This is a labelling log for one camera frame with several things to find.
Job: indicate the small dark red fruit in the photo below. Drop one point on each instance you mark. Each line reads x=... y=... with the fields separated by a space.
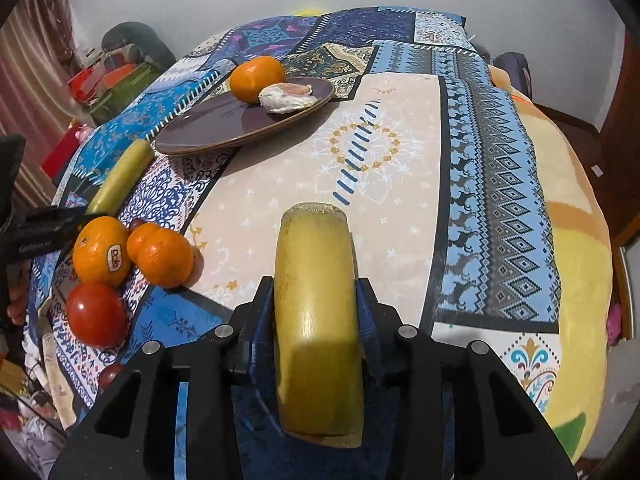
x=137 y=224
x=110 y=375

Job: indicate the striped pink curtain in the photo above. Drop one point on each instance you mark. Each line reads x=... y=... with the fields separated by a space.
x=30 y=75

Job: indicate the grey padded chair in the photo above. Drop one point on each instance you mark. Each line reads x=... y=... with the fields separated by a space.
x=135 y=40

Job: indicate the garlic bulb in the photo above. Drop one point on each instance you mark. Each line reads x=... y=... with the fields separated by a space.
x=287 y=97

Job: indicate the blue patchwork printed blanket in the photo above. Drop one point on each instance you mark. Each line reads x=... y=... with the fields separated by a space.
x=450 y=185

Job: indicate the red tomato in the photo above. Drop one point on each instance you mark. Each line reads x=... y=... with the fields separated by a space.
x=95 y=315

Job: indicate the dark bag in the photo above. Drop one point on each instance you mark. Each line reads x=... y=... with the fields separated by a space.
x=515 y=72

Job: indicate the green box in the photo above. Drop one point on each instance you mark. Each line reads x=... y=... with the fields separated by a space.
x=120 y=90

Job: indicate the plain orange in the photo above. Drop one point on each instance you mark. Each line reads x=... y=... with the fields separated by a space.
x=165 y=260
x=141 y=240
x=255 y=77

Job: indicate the brown round plate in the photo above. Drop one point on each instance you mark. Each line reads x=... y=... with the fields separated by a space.
x=210 y=125

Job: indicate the green-yellow banana piece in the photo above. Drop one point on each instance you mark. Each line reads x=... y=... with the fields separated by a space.
x=122 y=172

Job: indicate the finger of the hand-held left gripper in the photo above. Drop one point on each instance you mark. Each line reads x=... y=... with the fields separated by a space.
x=50 y=227

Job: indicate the brown wooden cabinet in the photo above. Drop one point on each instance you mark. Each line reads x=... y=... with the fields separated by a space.
x=620 y=130

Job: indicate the yellow fleece blanket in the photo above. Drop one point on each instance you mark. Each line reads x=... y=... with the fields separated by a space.
x=575 y=270

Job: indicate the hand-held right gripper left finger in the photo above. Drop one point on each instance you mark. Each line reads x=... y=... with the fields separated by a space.
x=264 y=355

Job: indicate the red box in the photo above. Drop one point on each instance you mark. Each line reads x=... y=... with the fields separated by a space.
x=87 y=82

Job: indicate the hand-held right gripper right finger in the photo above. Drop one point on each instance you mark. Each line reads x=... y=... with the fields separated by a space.
x=367 y=330

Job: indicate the orange with sticker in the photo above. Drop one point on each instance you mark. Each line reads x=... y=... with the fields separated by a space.
x=95 y=255

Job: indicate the yellow cut banana piece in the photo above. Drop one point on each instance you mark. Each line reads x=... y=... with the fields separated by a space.
x=315 y=310

